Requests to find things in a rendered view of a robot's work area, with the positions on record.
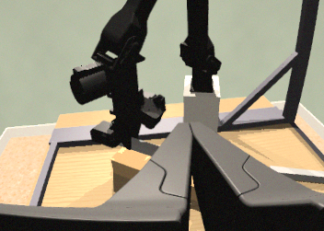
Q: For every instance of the white square stick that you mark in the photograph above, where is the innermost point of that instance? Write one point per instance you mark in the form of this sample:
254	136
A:
143	147
301	174

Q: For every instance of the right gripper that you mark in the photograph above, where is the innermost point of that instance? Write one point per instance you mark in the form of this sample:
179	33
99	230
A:
112	134

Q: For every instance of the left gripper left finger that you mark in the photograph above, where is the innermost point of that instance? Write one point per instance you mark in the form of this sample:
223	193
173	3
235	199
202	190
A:
157	198

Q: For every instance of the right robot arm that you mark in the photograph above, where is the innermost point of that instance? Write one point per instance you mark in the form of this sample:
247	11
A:
124	35

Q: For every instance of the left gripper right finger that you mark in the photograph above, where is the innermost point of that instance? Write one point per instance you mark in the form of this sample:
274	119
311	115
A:
236	192

